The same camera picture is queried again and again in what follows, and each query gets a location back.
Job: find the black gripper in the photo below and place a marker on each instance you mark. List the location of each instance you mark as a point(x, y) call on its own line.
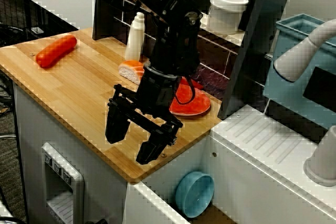
point(155, 90)

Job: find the light blue bowl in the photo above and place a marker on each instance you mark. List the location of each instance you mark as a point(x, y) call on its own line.
point(195, 195)

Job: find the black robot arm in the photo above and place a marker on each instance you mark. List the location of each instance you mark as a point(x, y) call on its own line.
point(173, 37)

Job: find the white toy sink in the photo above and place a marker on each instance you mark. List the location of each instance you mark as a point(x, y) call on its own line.
point(249, 150)

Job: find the salmon sushi toy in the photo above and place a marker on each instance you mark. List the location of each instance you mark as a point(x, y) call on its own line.
point(130, 72)

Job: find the red plate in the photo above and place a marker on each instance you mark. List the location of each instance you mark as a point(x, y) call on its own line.
point(199, 103)

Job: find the grey toy dishwasher panel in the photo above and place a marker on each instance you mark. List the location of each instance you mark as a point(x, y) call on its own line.
point(63, 182)

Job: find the white detergent bottle toy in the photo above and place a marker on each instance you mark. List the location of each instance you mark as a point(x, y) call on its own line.
point(135, 40)

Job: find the white toy kitchen cabinet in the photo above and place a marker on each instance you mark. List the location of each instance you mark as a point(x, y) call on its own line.
point(31, 129)

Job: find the orange sausage toy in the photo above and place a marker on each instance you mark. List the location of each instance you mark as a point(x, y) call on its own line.
point(56, 51)

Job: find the dark shelf unit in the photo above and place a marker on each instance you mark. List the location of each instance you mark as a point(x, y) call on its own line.
point(249, 64)

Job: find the tall printed clear storage jar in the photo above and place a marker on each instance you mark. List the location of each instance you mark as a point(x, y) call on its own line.
point(225, 14)

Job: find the teal plastic bin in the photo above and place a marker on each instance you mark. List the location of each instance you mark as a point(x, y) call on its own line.
point(283, 90)

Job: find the grey toy faucet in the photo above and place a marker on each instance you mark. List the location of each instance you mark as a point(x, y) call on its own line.
point(299, 56)

